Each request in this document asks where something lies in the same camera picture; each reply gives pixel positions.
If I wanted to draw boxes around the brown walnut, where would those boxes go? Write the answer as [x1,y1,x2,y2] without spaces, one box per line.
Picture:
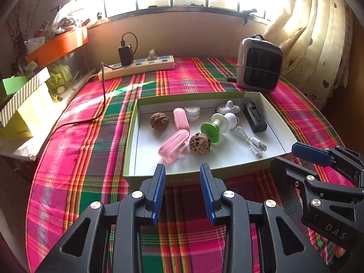
[189,132,212,156]
[150,112,170,131]

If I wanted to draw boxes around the pile of assorted packets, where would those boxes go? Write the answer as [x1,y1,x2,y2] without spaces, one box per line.
[25,1,90,44]

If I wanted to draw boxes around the green cardboard box tray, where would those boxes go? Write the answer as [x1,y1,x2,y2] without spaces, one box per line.
[123,91,298,187]

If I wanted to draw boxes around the cream heart print curtain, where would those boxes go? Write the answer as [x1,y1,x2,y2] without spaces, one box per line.
[264,0,354,110]

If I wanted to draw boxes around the black charger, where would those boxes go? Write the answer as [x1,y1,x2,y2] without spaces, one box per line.
[119,45,134,66]

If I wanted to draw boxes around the red flower branches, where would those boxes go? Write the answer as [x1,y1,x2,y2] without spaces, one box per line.
[6,14,26,60]

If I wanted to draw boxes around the dark window frame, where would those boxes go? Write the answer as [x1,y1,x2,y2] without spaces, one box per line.
[85,3,270,30]

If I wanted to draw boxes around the green white spool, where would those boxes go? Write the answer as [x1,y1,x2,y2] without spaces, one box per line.
[200,113,239,145]

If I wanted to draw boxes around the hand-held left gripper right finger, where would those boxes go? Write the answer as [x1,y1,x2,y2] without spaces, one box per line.
[199,163,332,273]

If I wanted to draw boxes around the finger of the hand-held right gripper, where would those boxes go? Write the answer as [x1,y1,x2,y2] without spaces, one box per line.
[270,157,364,198]
[291,142,364,185]

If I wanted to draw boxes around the white plastic sheet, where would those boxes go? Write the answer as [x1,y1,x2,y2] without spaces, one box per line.
[0,136,47,161]

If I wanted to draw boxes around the green box lid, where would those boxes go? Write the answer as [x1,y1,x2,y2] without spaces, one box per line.
[2,75,32,96]

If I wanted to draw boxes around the white USB cable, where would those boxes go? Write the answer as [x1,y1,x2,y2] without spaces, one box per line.
[235,126,268,159]

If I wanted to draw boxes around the black rectangular device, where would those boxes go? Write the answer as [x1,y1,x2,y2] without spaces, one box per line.
[242,100,268,133]

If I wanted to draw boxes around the small clear white jar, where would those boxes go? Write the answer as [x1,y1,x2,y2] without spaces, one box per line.
[184,106,200,121]

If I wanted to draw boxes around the orange tray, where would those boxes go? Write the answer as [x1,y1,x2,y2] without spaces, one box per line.
[25,28,88,66]

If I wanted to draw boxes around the white grey desk heater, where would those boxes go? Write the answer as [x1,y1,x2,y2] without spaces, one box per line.
[236,35,284,93]

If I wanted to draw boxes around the striped white box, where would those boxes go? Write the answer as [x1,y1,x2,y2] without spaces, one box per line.
[0,68,51,127]

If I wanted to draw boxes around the pink oval case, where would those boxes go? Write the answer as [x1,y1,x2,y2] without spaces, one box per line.
[173,107,190,131]

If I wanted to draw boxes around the beige power strip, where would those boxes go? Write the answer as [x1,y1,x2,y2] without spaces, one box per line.
[97,55,175,81]

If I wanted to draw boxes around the black power cord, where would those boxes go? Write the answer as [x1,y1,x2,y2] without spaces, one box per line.
[50,62,107,137]

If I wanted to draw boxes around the plaid tablecloth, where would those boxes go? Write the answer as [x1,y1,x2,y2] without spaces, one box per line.
[27,57,346,273]

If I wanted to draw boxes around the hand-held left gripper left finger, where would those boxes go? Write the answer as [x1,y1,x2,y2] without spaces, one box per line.
[34,163,167,273]

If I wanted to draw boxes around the black charger cable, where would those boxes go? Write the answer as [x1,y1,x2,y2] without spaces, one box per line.
[121,33,138,55]

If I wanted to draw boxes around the yellow green box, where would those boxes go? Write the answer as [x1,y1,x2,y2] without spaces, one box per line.
[0,84,61,143]

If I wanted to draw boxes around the yellow green packet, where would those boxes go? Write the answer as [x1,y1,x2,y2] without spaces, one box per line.
[47,64,71,88]

